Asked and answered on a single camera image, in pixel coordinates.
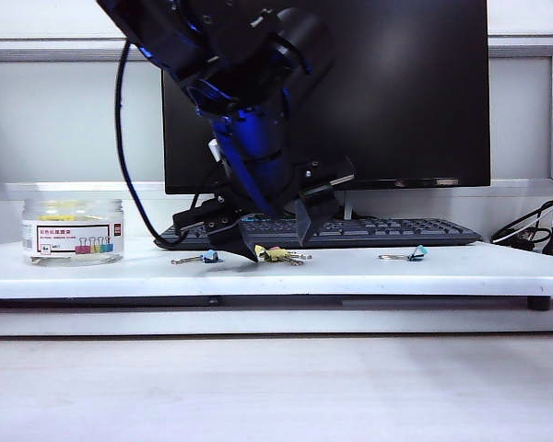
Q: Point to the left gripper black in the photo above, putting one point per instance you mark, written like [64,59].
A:
[221,214]

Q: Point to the pink binder clip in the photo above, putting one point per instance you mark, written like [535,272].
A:
[273,254]

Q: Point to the light blue binder clip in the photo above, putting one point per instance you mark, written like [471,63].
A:
[210,257]

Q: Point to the left robot arm black blue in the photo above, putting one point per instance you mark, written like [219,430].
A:
[239,55]

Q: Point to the silver monitor stand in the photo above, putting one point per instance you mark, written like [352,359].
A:
[349,207]

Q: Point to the white lower slab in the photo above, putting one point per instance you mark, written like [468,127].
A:
[258,322]

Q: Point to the black computer keyboard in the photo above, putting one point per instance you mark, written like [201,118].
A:
[396,232]

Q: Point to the teal binder clip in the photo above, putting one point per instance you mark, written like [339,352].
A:
[418,253]

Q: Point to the white raised desk board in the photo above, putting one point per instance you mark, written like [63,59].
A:
[120,276]

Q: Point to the black AOC monitor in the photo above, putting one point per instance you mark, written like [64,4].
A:
[419,92]

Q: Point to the clear plastic clip jar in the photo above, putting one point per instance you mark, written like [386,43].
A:
[74,239]

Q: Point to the grey office partition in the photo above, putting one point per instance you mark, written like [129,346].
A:
[50,129]

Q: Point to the black board foot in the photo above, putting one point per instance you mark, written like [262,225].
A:
[540,305]

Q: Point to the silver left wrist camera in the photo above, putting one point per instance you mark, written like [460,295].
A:
[214,151]

